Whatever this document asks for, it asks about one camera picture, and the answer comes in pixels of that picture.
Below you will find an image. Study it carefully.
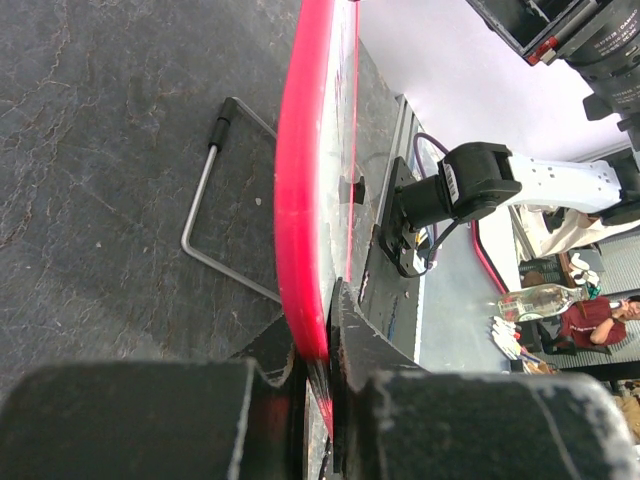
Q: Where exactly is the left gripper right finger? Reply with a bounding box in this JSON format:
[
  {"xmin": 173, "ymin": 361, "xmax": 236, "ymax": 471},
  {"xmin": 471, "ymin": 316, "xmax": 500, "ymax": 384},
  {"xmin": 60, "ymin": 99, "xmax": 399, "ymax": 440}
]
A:
[{"xmin": 329, "ymin": 281, "xmax": 639, "ymax": 479}]

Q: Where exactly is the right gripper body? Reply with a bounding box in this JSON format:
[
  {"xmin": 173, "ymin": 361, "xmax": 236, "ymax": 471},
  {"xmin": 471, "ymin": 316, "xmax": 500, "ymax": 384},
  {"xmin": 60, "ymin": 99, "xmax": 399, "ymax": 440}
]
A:
[{"xmin": 468, "ymin": 0, "xmax": 599, "ymax": 65}]

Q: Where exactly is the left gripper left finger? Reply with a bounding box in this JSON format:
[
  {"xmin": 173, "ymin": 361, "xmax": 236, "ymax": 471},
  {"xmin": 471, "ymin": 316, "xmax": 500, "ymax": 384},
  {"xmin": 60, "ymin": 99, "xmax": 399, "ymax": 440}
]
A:
[{"xmin": 1, "ymin": 319, "xmax": 306, "ymax": 479}]

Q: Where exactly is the pink framed whiteboard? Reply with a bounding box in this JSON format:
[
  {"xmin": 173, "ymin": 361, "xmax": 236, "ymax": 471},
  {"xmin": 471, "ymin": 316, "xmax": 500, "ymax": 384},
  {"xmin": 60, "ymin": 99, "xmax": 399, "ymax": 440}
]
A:
[{"xmin": 274, "ymin": 1, "xmax": 360, "ymax": 428}]

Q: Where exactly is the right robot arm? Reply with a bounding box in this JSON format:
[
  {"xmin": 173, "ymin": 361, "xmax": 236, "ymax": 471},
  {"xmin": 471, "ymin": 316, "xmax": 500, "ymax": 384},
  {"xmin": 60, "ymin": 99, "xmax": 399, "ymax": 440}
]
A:
[{"xmin": 378, "ymin": 1, "xmax": 639, "ymax": 278}]

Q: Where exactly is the metal whiteboard kickstand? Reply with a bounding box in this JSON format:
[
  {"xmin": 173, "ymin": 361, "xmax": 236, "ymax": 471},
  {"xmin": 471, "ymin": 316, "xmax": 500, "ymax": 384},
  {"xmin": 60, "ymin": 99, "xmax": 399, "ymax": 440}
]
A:
[{"xmin": 181, "ymin": 96, "xmax": 281, "ymax": 304}]

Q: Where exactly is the clear glass bottle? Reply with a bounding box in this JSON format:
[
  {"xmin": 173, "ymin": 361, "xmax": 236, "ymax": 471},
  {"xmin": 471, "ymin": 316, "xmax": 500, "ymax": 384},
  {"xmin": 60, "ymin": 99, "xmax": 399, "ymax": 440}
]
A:
[{"xmin": 497, "ymin": 284, "xmax": 590, "ymax": 322}]

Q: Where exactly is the person in white shirt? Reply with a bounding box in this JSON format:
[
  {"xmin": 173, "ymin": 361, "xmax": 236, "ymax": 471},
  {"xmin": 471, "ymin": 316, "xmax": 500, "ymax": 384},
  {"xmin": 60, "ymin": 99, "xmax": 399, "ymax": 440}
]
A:
[{"xmin": 516, "ymin": 206, "xmax": 627, "ymax": 260}]

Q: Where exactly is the person in maroon shirt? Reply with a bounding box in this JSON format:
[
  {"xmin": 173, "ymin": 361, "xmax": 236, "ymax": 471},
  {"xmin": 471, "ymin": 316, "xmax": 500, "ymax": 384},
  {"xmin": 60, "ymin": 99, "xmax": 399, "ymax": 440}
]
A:
[{"xmin": 559, "ymin": 295, "xmax": 639, "ymax": 348}]

